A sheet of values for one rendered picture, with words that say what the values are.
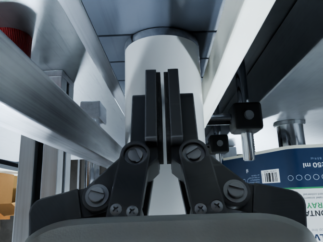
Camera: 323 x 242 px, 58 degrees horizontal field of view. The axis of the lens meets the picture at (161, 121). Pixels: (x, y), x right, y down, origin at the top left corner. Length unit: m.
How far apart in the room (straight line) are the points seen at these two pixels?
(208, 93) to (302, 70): 0.11
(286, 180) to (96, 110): 0.29
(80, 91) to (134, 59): 0.27
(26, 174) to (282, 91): 0.29
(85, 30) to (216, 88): 0.09
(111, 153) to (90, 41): 0.08
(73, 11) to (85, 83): 0.24
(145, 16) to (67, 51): 0.17
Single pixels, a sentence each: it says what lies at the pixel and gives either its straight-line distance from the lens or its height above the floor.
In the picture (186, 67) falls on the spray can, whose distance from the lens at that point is 0.18.
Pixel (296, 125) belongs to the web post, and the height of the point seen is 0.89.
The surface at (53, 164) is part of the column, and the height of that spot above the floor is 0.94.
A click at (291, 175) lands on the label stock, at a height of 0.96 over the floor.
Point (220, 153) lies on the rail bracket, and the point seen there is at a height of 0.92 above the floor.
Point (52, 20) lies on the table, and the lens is 0.29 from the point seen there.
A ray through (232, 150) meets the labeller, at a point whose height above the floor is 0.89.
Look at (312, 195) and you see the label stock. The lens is 0.47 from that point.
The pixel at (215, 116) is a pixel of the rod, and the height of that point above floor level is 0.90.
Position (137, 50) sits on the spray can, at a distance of 0.19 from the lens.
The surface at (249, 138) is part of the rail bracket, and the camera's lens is 0.31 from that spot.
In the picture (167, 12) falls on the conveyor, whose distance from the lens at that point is 0.18.
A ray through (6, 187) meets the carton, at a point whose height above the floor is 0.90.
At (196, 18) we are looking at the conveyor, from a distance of 0.18.
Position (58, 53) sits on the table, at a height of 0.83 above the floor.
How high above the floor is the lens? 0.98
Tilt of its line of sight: 14 degrees down
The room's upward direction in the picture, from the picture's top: 178 degrees clockwise
